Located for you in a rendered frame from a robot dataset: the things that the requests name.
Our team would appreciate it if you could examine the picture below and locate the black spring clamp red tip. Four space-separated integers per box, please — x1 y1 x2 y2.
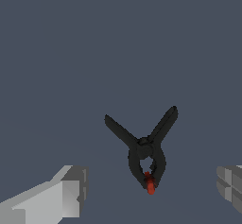
104 105 180 196

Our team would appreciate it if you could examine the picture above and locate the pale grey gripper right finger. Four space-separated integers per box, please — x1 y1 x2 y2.
216 164 242 215

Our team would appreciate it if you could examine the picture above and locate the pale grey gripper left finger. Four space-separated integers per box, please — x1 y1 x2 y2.
0 164 90 224

